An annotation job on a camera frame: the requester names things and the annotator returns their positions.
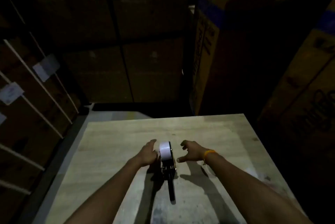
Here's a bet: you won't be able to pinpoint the person's left hand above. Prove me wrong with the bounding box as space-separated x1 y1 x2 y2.
136 139 160 166

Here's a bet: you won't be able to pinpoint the orange wristband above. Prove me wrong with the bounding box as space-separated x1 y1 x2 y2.
202 150 218 166

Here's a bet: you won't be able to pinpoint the person's right forearm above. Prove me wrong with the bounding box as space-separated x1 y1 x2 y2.
204 153 313 224

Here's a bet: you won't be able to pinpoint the stack of dark cardboard boxes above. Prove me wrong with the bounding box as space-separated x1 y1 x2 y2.
5 0 193 104

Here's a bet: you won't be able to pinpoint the cardboard box with blue stripe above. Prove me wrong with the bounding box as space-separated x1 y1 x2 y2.
191 0 331 117

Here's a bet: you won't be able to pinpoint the person's right hand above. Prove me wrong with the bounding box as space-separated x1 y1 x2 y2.
177 140 207 164

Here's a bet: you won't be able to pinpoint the printed brown cardboard box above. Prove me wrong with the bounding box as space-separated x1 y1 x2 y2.
257 0 335 218

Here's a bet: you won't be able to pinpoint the black tape dispenser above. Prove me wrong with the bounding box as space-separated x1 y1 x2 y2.
160 141 178 202

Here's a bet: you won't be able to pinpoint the white paper label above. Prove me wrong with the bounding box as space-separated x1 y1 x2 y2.
0 82 25 106
32 54 61 83

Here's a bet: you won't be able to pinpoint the person's left forearm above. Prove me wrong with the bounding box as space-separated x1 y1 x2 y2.
64 157 155 224

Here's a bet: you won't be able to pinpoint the white tape roll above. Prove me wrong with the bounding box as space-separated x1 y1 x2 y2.
159 141 171 162

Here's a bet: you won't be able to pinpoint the strapped brown cardboard boxes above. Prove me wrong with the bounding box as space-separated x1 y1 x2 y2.
0 0 82 224

